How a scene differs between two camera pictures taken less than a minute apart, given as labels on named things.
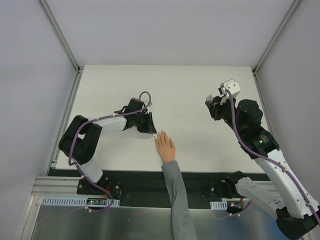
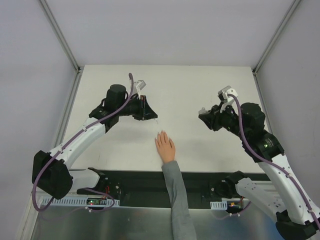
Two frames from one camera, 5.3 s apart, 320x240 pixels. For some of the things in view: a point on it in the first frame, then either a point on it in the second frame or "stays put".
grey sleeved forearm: x=182 y=225 stays put
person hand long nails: x=166 y=146 stays put
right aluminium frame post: x=275 y=36 stays put
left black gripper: x=144 y=121 to x=142 y=108
